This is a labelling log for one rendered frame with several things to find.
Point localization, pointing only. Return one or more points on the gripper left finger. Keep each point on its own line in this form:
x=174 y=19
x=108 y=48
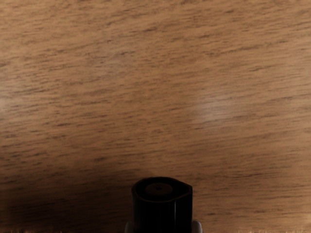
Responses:
x=128 y=228

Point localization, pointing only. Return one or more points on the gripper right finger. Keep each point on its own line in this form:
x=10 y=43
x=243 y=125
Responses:
x=197 y=227

